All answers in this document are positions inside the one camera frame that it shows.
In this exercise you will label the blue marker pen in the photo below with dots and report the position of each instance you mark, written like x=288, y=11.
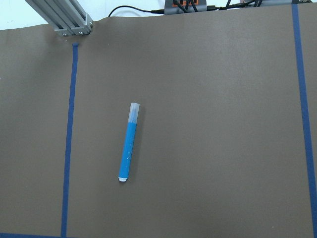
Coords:
x=128, y=143

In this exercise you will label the brown table mat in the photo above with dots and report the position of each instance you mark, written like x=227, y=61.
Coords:
x=226, y=136

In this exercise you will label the aluminium frame post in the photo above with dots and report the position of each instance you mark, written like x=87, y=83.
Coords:
x=66, y=17

